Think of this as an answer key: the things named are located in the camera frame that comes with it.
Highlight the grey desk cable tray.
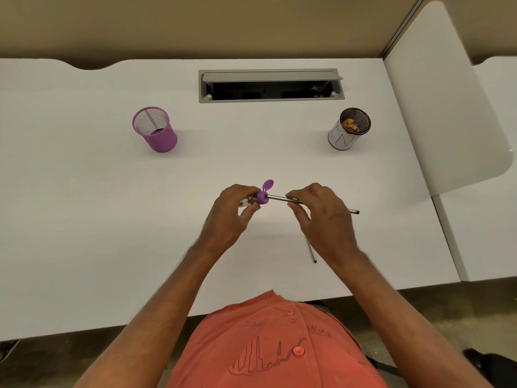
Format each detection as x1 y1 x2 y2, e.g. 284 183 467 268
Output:
198 68 345 103

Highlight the person's right hand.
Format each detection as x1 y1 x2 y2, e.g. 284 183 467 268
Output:
285 182 361 264

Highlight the black chair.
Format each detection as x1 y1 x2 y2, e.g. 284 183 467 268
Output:
462 348 517 388

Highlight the white paper-wrapped mesh cup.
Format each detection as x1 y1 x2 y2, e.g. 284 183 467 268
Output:
327 108 372 151

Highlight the person's right forearm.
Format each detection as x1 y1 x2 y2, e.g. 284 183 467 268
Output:
322 247 494 388

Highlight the purple mesh pen cup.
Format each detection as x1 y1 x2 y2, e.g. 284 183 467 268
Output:
132 107 178 153

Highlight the person's left hand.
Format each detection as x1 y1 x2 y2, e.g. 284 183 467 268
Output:
201 184 263 255

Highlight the white desk divider panel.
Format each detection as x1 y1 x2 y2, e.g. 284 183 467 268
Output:
384 1 514 197

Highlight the orange shirt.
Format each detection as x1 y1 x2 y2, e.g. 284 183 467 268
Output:
166 290 388 388

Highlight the person's left forearm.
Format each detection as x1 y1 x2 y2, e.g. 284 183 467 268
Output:
75 241 232 388

